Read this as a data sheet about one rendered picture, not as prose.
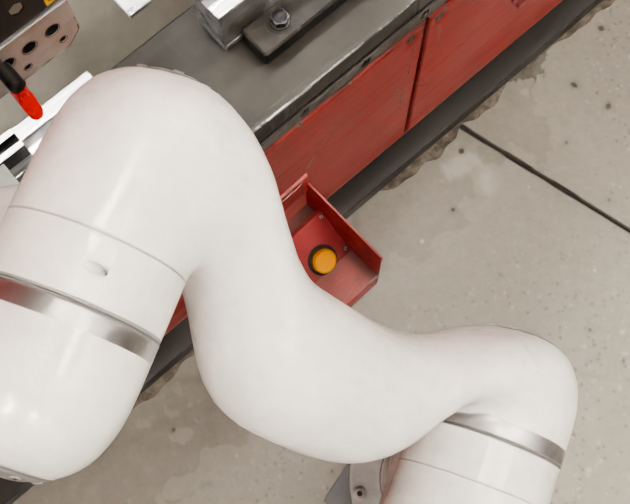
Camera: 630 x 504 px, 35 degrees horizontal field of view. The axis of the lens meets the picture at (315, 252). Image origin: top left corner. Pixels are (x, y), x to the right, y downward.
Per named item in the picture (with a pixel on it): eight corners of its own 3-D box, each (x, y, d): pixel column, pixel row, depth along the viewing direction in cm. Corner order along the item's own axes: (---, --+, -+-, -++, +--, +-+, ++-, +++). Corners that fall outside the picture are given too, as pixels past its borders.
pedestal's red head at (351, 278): (283, 370, 151) (277, 350, 133) (214, 294, 154) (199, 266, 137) (378, 282, 154) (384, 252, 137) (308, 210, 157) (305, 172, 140)
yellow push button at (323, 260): (317, 275, 151) (323, 279, 149) (303, 257, 149) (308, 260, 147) (335, 259, 151) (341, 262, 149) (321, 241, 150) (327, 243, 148)
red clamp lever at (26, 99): (37, 127, 109) (9, 89, 99) (14, 101, 109) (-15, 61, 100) (50, 116, 109) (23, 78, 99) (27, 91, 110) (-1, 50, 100)
